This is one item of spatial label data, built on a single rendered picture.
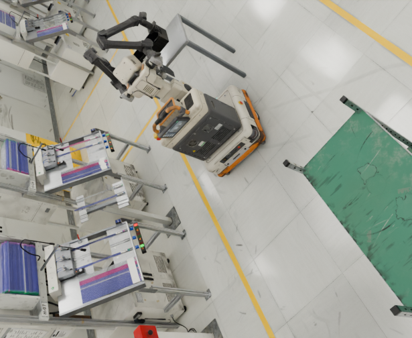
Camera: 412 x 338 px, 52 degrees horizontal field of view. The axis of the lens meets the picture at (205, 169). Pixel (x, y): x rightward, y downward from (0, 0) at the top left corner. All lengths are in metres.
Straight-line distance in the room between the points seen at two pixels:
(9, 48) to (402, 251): 6.78
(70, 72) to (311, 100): 5.12
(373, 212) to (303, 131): 1.75
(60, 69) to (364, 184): 6.48
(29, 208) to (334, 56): 3.34
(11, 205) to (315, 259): 3.05
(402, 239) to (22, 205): 3.76
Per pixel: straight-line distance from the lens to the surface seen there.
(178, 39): 4.16
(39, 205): 4.81
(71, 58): 7.83
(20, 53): 7.76
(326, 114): 3.62
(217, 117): 3.60
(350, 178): 2.17
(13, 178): 4.67
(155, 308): 4.03
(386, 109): 3.36
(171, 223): 4.67
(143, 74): 3.61
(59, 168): 4.86
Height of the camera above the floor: 2.75
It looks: 38 degrees down
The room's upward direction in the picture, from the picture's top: 71 degrees counter-clockwise
